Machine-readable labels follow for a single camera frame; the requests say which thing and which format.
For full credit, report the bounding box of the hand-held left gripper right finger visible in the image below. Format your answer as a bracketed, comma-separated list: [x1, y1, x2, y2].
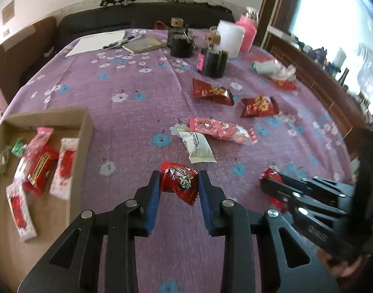
[198, 169, 340, 293]

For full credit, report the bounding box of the red gold snack packet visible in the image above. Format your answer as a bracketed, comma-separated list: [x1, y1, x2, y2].
[23, 146, 59, 196]

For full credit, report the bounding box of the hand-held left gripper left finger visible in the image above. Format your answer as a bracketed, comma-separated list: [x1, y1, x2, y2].
[18, 170, 161, 293]

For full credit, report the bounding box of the dark red snack packet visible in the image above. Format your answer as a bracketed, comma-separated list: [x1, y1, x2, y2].
[192, 78, 235, 107]
[240, 95, 279, 118]

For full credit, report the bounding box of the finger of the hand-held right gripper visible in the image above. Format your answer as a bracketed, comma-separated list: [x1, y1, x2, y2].
[260, 178, 358, 258]
[278, 172, 358, 211]

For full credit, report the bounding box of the brown armchair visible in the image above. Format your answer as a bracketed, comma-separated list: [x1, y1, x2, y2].
[0, 17, 57, 110]

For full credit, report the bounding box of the red cartoon candy packet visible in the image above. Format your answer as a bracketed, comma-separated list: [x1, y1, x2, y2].
[160, 161, 199, 206]

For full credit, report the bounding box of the pink snack packet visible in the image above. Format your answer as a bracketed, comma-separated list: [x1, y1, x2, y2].
[188, 117, 258, 145]

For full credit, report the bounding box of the white plastic jar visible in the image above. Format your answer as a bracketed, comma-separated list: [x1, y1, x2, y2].
[219, 20, 246, 59]

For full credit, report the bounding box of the dark sofa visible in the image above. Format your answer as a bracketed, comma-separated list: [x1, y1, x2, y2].
[58, 2, 236, 40]

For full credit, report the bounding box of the cardboard box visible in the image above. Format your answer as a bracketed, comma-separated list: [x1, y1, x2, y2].
[0, 107, 94, 293]

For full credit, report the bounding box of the pink red long packet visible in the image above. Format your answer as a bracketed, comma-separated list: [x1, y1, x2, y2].
[14, 127, 54, 180]

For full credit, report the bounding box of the wooden cabinet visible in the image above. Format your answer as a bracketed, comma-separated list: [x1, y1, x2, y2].
[257, 0, 373, 161]

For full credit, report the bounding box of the small wall plaque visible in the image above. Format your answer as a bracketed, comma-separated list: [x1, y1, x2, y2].
[2, 1, 15, 25]

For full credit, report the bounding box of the black pen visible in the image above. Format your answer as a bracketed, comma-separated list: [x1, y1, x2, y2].
[103, 38, 130, 49]
[121, 34, 143, 44]

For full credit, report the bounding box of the pink bottle with knit sleeve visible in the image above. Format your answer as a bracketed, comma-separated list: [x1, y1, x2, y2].
[235, 6, 260, 52]

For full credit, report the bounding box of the cream white snack packet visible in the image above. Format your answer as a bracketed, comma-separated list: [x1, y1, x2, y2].
[178, 131, 218, 163]

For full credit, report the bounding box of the bright window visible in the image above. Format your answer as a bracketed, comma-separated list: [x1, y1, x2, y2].
[292, 0, 373, 78]

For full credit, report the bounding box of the grey notebook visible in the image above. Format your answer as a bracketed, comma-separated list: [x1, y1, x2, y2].
[122, 37, 167, 54]

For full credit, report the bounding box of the clear round candy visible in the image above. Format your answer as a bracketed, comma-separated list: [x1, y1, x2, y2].
[0, 148, 10, 176]

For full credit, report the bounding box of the white red snack packet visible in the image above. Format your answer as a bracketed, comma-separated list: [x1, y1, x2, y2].
[49, 138, 80, 201]
[6, 183, 37, 242]

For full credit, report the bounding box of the purple floral tablecloth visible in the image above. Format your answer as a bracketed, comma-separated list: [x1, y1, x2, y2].
[0, 28, 362, 293]

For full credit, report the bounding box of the white paper sheet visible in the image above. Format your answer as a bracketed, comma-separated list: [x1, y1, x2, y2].
[65, 31, 126, 57]

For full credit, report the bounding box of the person's right hand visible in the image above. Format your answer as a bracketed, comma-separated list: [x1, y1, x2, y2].
[322, 249, 372, 278]

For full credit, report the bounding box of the black bottle with cork cap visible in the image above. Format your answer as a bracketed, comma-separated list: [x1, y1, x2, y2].
[198, 27, 229, 78]
[167, 17, 194, 58]

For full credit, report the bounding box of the green candy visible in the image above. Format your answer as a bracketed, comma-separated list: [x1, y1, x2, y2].
[11, 139, 26, 157]

